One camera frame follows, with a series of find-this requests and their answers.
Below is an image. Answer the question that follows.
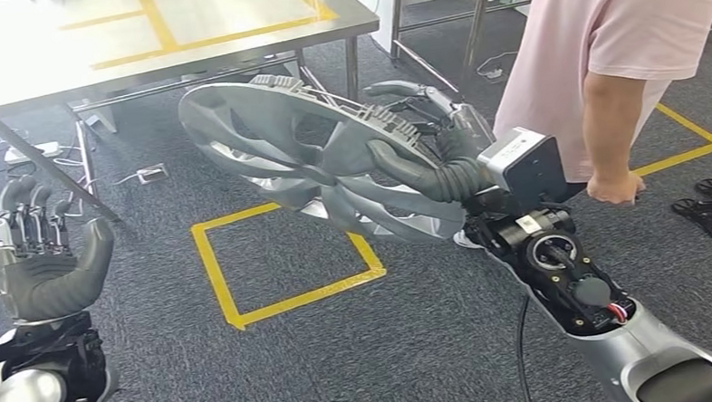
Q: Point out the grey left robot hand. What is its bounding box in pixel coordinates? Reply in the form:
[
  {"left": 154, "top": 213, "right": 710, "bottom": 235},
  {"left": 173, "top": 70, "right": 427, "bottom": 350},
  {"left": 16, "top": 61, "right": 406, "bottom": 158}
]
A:
[{"left": 362, "top": 74, "right": 501, "bottom": 203}]

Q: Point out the silver plastic wheel hubcap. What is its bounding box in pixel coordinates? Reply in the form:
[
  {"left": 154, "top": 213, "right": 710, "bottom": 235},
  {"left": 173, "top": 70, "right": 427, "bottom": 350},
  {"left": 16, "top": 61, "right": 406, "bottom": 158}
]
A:
[{"left": 176, "top": 65, "right": 468, "bottom": 254}]

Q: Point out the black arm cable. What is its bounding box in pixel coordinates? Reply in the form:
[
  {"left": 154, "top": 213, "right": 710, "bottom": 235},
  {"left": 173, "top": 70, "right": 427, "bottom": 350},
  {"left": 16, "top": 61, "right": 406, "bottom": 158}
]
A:
[{"left": 513, "top": 294, "right": 537, "bottom": 402}]

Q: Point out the metal floor socket box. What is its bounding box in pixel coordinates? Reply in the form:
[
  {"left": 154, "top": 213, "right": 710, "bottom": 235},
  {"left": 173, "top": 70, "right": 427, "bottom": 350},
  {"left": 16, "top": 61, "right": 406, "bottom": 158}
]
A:
[{"left": 137, "top": 162, "right": 170, "bottom": 186}]

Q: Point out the steel workbench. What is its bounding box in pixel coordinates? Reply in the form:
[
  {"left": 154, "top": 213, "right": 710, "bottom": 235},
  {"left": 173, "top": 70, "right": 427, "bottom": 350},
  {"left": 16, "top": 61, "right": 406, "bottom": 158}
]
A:
[{"left": 0, "top": 0, "right": 389, "bottom": 228}]

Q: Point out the yellow tape on workbench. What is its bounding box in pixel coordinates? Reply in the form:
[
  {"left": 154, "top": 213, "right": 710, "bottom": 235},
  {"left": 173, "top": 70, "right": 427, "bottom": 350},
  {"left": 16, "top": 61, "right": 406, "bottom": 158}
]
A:
[{"left": 58, "top": 0, "right": 339, "bottom": 72}]

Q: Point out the person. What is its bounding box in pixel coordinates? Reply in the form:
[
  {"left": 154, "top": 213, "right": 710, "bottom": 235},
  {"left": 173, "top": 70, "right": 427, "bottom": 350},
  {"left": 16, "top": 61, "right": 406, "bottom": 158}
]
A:
[{"left": 442, "top": 0, "right": 712, "bottom": 250}]

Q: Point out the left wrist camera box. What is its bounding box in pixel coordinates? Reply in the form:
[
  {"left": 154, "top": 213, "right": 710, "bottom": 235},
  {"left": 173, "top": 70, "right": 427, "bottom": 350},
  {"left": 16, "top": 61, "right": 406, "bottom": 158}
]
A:
[{"left": 476, "top": 124, "right": 569, "bottom": 210}]

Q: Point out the yellow floor tape marking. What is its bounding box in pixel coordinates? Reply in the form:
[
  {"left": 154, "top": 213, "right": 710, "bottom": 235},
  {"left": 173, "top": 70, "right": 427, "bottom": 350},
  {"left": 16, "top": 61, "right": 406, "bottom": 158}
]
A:
[
  {"left": 628, "top": 100, "right": 712, "bottom": 178},
  {"left": 188, "top": 197, "right": 390, "bottom": 334}
]

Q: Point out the white power strip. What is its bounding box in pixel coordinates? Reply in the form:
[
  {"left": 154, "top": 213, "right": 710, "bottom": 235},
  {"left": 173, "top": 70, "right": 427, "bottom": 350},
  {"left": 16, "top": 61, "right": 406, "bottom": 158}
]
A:
[{"left": 4, "top": 139, "right": 64, "bottom": 167}]

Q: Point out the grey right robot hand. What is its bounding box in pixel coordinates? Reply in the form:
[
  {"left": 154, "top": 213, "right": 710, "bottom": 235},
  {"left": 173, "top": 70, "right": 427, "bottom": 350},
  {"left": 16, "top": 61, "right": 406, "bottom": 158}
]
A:
[{"left": 0, "top": 173, "right": 120, "bottom": 324}]

